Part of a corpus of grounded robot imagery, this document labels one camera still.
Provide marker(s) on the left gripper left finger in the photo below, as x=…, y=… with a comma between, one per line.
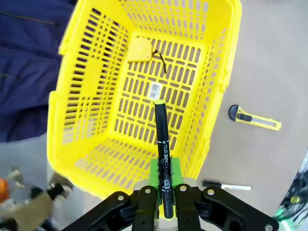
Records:
x=144, y=209

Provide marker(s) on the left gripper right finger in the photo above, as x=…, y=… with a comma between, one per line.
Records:
x=187, y=209

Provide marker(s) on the black highlighter pen yellow cap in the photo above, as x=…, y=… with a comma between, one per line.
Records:
x=166, y=173

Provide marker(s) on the yellow tape measure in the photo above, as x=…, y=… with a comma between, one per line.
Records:
x=139, y=49

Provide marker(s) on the yellow plastic shopping basket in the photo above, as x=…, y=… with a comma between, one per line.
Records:
x=93, y=74

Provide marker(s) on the person in purple jacket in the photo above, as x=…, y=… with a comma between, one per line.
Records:
x=24, y=60

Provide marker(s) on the white marker black cap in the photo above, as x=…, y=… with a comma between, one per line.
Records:
x=231, y=187

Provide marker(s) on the yellow utility knife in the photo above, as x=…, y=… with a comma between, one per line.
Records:
x=255, y=119

